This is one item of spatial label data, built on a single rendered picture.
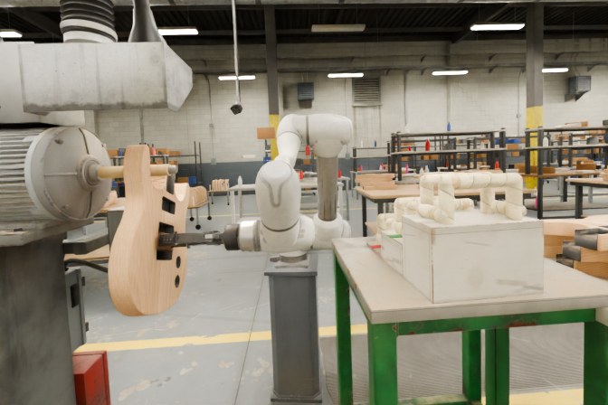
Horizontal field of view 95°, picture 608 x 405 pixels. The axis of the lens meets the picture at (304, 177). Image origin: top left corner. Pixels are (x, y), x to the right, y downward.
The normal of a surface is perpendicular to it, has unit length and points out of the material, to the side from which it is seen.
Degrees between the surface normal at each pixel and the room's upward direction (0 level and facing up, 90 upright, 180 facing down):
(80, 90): 90
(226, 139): 90
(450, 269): 90
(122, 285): 92
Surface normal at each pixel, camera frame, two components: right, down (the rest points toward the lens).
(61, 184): 1.00, 0.00
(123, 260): 0.04, -0.25
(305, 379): -0.07, 0.06
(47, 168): 0.90, -0.08
